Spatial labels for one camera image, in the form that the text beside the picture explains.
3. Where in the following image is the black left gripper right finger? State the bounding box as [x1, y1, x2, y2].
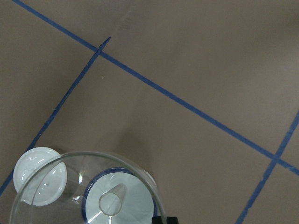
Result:
[167, 217, 179, 224]

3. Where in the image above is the white enamel mug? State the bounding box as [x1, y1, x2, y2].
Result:
[81, 168, 158, 224]

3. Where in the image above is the white mug lid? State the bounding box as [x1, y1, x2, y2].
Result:
[13, 147, 67, 206]

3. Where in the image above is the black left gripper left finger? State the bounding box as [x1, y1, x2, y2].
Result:
[152, 216, 163, 224]

